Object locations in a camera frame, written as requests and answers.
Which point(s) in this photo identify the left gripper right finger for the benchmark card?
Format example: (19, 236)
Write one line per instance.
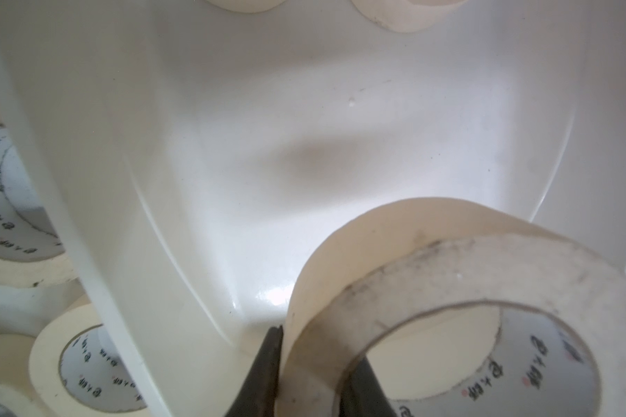
(363, 396)

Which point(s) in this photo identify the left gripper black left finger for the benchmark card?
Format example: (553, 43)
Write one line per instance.
(257, 396)

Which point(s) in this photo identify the white plastic storage tray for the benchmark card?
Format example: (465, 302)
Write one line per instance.
(192, 158)

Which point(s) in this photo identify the masking tape roll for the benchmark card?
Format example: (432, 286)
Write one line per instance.
(246, 6)
(17, 395)
(31, 252)
(545, 317)
(406, 16)
(77, 371)

